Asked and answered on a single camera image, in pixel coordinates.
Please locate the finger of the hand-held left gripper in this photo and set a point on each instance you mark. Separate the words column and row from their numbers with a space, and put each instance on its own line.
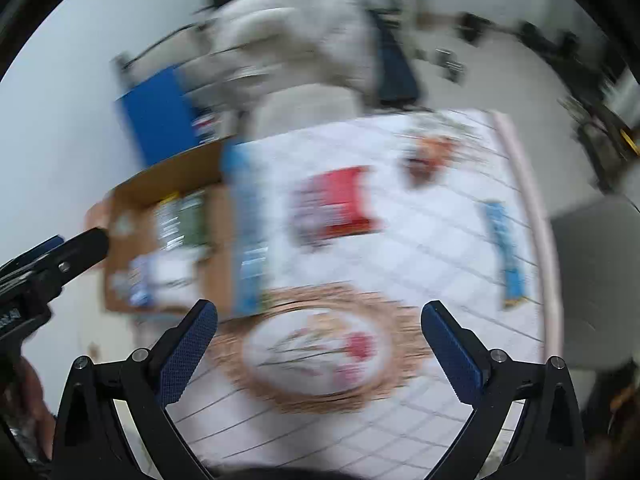
column 75, row 255

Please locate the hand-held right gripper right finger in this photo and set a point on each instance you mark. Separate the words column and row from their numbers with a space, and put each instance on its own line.
column 452, row 355

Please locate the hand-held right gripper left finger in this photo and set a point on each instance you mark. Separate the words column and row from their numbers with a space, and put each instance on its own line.
column 187, row 355

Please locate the brown cardboard box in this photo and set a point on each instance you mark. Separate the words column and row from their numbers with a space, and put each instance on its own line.
column 130, row 200

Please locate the person's left hand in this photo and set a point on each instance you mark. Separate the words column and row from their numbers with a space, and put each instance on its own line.
column 32, row 390

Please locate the woven round placemat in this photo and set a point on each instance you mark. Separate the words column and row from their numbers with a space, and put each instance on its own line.
column 400, row 320

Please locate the white and blue packet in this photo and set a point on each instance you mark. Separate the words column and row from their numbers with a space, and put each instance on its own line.
column 150, row 275

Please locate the white checked tablecloth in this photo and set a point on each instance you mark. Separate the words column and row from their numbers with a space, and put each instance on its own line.
column 430, row 260

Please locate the green packet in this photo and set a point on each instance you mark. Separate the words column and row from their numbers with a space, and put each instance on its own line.
column 181, row 220

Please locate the blue snack bar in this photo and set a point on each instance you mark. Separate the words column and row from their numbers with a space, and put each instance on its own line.
column 505, row 255

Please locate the white floral plate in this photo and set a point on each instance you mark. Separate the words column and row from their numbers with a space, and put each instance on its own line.
column 320, row 350

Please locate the light blue packet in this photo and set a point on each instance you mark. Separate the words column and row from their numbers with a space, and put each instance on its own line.
column 250, row 230

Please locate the grey chair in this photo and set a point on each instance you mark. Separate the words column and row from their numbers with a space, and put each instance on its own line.
column 595, row 280

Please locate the red white blue packet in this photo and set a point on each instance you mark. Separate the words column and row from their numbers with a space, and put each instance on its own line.
column 206, row 127

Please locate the brown orange object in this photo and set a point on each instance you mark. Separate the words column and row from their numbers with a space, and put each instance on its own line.
column 425, row 160

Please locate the dark cluttered rack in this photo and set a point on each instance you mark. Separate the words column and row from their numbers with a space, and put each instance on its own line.
column 605, row 135

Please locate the dark blue cloth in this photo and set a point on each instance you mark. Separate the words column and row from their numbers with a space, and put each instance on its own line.
column 396, row 70

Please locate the white covered chair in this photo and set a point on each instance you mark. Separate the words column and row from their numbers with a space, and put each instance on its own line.
column 290, row 45

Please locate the black equipment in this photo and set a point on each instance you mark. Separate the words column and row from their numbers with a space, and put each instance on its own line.
column 477, row 27

